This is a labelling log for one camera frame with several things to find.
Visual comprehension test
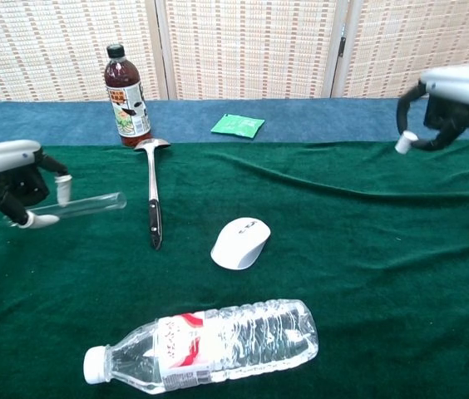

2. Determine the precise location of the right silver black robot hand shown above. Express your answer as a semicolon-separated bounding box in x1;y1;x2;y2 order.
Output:
396;64;469;153

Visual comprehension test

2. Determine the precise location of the small white tube cap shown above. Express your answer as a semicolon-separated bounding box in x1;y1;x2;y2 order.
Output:
394;130;418;155

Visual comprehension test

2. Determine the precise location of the clear glass test tube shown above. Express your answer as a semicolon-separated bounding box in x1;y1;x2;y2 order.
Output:
26;190;128;221

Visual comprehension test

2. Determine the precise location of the dark tea bottle black cap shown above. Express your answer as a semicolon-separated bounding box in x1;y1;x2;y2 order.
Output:
104;43;153;148

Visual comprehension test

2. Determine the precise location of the blue velvet cloth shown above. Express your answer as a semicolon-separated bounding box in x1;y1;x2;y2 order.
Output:
0;97;469;147

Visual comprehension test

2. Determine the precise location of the woven bamboo folding screen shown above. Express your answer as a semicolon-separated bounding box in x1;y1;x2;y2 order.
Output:
0;0;469;105

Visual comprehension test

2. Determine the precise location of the green foil packet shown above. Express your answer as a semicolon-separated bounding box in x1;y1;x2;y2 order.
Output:
210;113;266;141

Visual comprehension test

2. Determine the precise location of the dark green velvet cloth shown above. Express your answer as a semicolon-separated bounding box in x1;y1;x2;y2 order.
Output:
0;139;469;399

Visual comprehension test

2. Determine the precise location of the white computer mouse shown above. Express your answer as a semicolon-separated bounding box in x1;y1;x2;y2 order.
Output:
210;216;272;271

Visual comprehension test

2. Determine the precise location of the clear plastic water bottle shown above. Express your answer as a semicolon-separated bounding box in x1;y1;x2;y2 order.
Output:
82;298;319;396

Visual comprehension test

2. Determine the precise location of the metal ladle black handle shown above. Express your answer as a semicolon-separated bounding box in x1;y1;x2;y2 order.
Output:
133;138;172;251

